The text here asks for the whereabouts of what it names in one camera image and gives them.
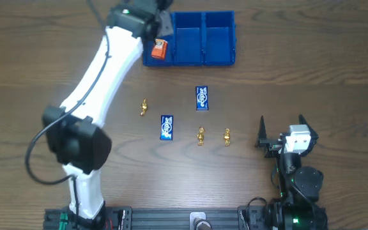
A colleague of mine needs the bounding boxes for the blue tray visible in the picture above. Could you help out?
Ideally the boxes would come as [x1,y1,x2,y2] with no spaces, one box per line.
[142,10,237,67]

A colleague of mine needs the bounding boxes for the orange candy box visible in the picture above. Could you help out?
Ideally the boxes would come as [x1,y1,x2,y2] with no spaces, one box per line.
[151,38,168,60]

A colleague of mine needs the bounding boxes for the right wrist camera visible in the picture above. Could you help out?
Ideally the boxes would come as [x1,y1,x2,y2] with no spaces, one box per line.
[285,124,311,154]

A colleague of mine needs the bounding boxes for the gold candy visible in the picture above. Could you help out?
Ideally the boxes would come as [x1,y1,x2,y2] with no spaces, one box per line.
[139,98,149,117]
[196,126,206,147]
[223,128,232,147]

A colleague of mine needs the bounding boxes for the blue candy pack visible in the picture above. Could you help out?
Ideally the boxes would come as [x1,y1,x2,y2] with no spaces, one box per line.
[159,114,174,141]
[195,85,210,111]

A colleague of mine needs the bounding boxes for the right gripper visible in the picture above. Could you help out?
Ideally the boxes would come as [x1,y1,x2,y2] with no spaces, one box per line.
[255,114,319,158]

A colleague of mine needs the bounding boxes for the mounting rail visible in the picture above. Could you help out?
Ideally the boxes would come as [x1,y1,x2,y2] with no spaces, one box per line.
[43,206,328,230]

